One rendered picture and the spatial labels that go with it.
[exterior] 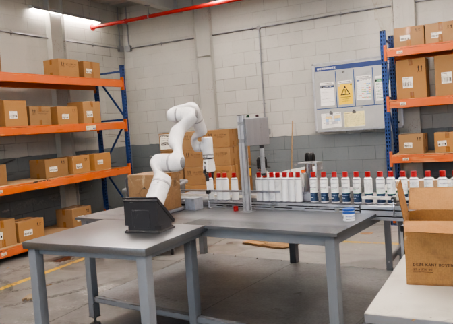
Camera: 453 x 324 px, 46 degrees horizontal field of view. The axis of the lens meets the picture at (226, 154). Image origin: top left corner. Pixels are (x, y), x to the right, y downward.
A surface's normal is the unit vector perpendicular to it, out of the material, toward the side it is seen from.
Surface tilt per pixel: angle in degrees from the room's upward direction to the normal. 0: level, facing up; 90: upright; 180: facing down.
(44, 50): 90
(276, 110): 90
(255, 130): 90
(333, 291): 90
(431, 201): 38
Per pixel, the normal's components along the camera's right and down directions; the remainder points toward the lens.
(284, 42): -0.46, 0.08
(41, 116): 0.89, -0.04
